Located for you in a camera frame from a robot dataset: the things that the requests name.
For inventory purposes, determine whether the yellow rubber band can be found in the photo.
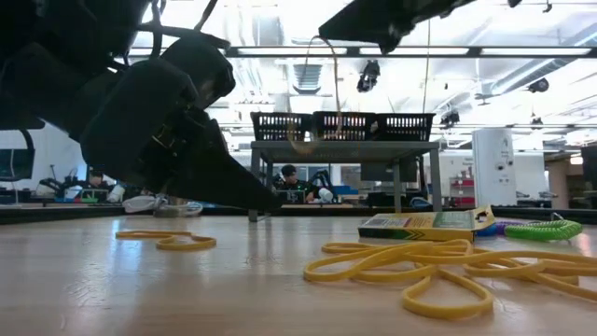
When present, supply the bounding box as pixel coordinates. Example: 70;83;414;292
115;229;218;254
302;251;442;285
401;266;494;322
419;246;597;302
320;239;473;257
285;35;349;157

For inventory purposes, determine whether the dark wall monitor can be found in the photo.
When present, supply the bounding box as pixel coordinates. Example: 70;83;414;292
0;147;36;184

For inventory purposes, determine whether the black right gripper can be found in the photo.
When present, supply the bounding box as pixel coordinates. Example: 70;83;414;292
317;0;473;55

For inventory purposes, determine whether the white pillar cabinet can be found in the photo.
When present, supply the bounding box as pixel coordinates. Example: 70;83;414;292
471;128;517;209

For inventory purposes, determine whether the black slotted plastic basket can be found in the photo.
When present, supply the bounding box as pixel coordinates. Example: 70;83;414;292
312;110;379;143
375;112;437;143
249;111;315;143

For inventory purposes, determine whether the green spiral wrist coil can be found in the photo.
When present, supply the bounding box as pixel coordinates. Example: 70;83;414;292
504;218;584;243

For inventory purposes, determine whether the red cabinet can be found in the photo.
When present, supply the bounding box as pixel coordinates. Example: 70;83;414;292
449;175;476;208

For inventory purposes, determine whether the black ceiling camera device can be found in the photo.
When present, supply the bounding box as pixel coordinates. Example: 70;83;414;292
355;59;382;94

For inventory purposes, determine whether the person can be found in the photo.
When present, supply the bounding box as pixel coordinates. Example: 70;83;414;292
87;168;108;189
274;163;324;204

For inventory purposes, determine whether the black ceiling spotlight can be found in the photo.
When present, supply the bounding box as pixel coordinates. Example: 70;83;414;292
439;109;463;128
527;77;551;95

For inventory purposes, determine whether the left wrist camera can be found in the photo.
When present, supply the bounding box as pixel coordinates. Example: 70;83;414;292
160;36;237;111

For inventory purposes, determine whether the yellow crayon box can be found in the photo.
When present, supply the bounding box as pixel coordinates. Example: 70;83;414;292
357;204;497;244

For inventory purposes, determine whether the white lamp cord bundle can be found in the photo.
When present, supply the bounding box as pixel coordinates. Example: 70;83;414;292
121;194;204;218

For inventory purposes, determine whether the black aluminium table frame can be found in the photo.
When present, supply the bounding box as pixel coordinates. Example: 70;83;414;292
0;203;597;226

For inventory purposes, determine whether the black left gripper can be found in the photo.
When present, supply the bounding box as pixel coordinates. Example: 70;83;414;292
80;57;284;212

